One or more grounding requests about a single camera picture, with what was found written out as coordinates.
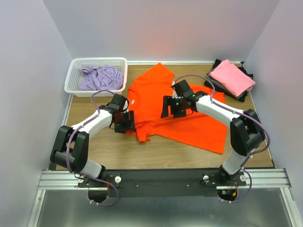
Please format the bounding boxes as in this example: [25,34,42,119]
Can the orange t-shirt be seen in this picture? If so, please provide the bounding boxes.
[126,63,227,155]

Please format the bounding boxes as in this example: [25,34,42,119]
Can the pink folded t-shirt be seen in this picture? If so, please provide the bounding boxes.
[210,60,256,97]

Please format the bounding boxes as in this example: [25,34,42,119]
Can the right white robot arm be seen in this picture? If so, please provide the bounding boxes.
[161,80,266,185]

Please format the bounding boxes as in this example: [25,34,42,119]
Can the aluminium frame rail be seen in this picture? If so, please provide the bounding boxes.
[28,168,303,227]

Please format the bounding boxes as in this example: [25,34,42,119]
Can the grey folded t-shirt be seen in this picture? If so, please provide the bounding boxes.
[206,73,248,102]

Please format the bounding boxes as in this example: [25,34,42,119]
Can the purple t-shirt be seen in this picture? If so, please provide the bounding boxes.
[78,65,124,91]

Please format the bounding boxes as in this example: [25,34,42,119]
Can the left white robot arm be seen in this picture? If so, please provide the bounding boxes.
[50,94,136,187]

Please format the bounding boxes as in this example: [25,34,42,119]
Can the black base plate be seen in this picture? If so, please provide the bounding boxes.
[78,168,246,202]

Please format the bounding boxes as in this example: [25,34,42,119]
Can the white plastic basket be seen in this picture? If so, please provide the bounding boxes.
[64,57,128,97]

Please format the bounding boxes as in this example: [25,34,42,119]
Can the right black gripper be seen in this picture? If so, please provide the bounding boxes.
[160,95,187,119]

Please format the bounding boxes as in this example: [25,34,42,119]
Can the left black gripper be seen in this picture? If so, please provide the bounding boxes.
[115,110,136,134]

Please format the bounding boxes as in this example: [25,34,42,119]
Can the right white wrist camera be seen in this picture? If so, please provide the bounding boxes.
[171,81,178,98]

